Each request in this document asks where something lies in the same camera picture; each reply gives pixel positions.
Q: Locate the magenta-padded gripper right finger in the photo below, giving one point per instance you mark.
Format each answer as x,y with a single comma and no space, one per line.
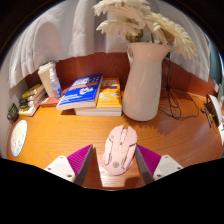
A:
165,165

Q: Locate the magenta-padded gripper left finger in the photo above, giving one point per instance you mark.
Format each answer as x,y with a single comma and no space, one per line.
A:
58,165

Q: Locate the pink computer mouse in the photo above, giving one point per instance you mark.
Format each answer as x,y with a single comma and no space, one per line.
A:
118,150

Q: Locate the round cartoon-print mouse pad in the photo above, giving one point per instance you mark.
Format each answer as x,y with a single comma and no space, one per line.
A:
18,138

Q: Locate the red-brown flat book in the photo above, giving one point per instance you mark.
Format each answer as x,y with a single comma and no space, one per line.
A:
49,101

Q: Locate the thin black book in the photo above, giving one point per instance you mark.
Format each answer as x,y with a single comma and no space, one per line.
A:
31,98
30,102

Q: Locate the white desk device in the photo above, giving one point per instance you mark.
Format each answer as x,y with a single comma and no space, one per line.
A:
213,110

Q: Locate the blue cover book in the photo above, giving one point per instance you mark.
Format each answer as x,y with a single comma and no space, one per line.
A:
81,91

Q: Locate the white ceramic vase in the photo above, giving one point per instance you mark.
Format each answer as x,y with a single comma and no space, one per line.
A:
143,90

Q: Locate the clear spray bottle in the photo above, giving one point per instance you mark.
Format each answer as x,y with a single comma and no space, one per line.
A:
56,86

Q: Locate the orange cover book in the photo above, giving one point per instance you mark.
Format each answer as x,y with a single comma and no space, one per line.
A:
110,95

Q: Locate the white curtain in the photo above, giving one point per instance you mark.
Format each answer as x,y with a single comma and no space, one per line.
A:
66,30

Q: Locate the white daisy flower bouquet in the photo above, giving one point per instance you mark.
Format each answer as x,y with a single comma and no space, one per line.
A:
133,18

